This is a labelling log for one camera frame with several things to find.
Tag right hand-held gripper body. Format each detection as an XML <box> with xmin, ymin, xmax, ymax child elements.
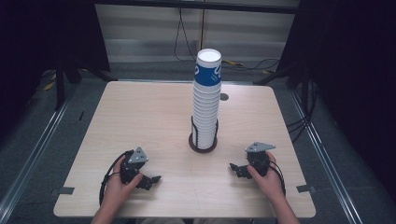
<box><xmin>245</xmin><ymin>141</ymin><xmax>276</xmax><ymax>177</ymax></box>

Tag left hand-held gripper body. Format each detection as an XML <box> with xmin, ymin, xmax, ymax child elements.
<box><xmin>120</xmin><ymin>147</ymin><xmax>149</xmax><ymax>185</ymax></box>

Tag black wire cup holder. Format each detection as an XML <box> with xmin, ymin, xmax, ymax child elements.
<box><xmin>188</xmin><ymin>116</ymin><xmax>219</xmax><ymax>154</ymax></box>

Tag stack of white paper cups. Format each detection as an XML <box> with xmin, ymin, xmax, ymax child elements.
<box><xmin>191</xmin><ymin>84</ymin><xmax>221</xmax><ymax>150</ymax></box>

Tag person's right hand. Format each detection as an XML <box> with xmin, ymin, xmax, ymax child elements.
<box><xmin>247</xmin><ymin>151</ymin><xmax>286</xmax><ymax>203</ymax></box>

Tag person's left hand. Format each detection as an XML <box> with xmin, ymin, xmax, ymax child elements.
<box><xmin>104</xmin><ymin>155</ymin><xmax>144</xmax><ymax>208</ymax></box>

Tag grey tape piece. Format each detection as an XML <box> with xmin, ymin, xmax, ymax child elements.
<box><xmin>58</xmin><ymin>186</ymin><xmax>76</xmax><ymax>196</ymax></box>
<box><xmin>295</xmin><ymin>184</ymin><xmax>317</xmax><ymax>194</ymax></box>

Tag black metal stand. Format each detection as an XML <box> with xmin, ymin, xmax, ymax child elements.
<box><xmin>252</xmin><ymin>60</ymin><xmax>314</xmax><ymax>91</ymax></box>
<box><xmin>53</xmin><ymin>54</ymin><xmax>119</xmax><ymax>112</ymax></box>

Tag black curtain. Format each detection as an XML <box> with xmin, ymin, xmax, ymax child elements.
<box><xmin>276</xmin><ymin>0</ymin><xmax>396</xmax><ymax>194</ymax></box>
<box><xmin>0</xmin><ymin>0</ymin><xmax>111</xmax><ymax>141</ymax></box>

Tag black overhead bar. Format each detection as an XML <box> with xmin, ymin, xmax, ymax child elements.
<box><xmin>92</xmin><ymin>0</ymin><xmax>302</xmax><ymax>15</ymax></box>

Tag bundle of black cables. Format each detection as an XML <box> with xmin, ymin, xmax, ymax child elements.
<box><xmin>285</xmin><ymin>78</ymin><xmax>319</xmax><ymax>145</ymax></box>

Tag metal floor rail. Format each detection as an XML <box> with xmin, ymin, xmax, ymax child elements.
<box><xmin>0</xmin><ymin>83</ymin><xmax>78</xmax><ymax>217</ymax></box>
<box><xmin>289</xmin><ymin>89</ymin><xmax>365</xmax><ymax>224</ymax></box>

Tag black floor cable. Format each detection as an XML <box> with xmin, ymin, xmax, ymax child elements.
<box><xmin>222</xmin><ymin>58</ymin><xmax>281</xmax><ymax>73</ymax></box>

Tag black hanging wall cable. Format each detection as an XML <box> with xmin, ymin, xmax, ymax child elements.
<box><xmin>173</xmin><ymin>7</ymin><xmax>206</xmax><ymax>63</ymax></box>

